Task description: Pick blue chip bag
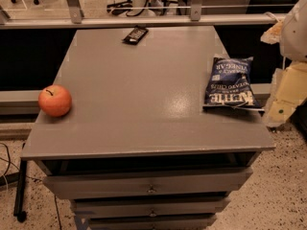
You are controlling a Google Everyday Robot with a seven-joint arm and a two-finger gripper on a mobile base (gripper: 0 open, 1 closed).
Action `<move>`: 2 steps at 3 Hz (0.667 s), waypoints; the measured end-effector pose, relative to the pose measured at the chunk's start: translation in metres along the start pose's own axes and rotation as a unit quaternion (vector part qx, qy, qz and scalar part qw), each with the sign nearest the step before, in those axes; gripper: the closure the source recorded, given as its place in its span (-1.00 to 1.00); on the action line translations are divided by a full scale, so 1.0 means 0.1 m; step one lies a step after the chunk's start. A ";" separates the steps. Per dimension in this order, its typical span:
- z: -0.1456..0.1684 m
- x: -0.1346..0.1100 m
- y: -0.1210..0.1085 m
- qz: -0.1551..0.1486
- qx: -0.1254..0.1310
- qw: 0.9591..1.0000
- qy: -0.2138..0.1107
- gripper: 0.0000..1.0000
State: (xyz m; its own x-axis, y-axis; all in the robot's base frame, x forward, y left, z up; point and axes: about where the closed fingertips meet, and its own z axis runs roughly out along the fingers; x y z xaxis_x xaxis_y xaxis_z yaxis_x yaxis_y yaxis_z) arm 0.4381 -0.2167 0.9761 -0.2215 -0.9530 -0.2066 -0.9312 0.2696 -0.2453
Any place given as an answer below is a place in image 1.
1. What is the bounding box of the yellow cardboard box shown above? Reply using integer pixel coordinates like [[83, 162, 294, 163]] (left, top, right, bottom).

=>
[[263, 61, 307, 127]]

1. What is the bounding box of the blue kettle chip bag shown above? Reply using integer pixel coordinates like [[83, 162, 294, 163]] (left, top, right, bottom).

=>
[[203, 57, 263, 111]]

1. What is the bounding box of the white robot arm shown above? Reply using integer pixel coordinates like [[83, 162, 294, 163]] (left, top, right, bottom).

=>
[[280, 0, 307, 62]]

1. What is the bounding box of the grey metal railing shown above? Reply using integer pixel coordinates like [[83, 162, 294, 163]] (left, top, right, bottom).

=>
[[0, 0, 275, 29]]

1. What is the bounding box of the red apple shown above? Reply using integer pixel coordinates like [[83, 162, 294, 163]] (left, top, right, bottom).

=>
[[38, 84, 72, 117]]

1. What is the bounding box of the bottom grey drawer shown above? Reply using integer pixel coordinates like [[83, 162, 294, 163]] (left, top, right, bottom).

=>
[[88, 214, 216, 230]]

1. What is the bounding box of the black stand leg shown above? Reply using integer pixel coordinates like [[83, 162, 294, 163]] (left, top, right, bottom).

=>
[[13, 160, 27, 222]]

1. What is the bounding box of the top grey drawer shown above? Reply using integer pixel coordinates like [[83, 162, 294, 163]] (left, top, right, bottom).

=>
[[43, 168, 252, 199]]

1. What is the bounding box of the black floor cable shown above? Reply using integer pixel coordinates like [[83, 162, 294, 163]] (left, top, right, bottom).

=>
[[0, 142, 21, 190]]

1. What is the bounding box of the grey drawer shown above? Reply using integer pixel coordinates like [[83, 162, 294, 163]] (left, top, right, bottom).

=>
[[88, 214, 216, 230], [43, 168, 252, 199], [72, 196, 230, 219]]

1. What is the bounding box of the middle grey drawer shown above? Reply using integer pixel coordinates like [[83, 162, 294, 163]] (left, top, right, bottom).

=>
[[72, 196, 230, 219]]

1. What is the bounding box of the black snack bar wrapper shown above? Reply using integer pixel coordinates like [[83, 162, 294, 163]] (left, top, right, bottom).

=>
[[123, 26, 149, 45]]

